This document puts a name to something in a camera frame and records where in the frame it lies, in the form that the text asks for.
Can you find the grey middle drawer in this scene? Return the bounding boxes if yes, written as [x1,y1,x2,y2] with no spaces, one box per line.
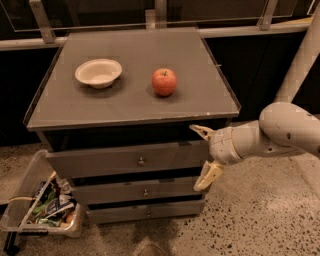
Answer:
[72,177,200,205]

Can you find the grey drawer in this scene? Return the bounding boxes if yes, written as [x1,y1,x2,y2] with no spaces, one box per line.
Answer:
[46,140,209,178]
[86,199,205,224]
[72,177,200,205]

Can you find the metal railing with glass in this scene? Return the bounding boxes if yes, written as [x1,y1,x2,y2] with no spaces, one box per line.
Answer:
[0,0,319,51]

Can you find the white paper bowl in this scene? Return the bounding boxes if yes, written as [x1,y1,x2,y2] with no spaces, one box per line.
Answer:
[75,59,122,89]

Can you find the snack packets in bin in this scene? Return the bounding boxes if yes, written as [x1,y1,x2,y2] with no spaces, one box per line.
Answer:
[27,178,76,228]

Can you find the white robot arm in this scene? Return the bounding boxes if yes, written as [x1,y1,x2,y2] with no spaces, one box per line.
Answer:
[189,102,320,191]

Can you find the grey drawer cabinet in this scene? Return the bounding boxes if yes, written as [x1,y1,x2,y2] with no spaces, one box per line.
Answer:
[25,28,239,212]

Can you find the red apple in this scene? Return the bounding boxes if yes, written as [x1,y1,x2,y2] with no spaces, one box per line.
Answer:
[152,68,177,97]

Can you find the grey top drawer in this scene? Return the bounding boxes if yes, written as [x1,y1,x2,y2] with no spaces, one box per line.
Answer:
[46,140,209,178]

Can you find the grey bottom drawer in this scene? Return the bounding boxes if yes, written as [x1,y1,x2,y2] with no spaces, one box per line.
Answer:
[86,199,205,224]

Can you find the white diagonal pole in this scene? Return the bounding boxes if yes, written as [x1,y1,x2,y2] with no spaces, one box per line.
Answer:
[274,3,320,102]

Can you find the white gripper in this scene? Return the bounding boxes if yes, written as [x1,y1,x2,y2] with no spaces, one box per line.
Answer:
[189,124,242,191]

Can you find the clear plastic bin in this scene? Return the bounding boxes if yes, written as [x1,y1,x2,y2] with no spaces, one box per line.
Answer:
[0,150,84,238]

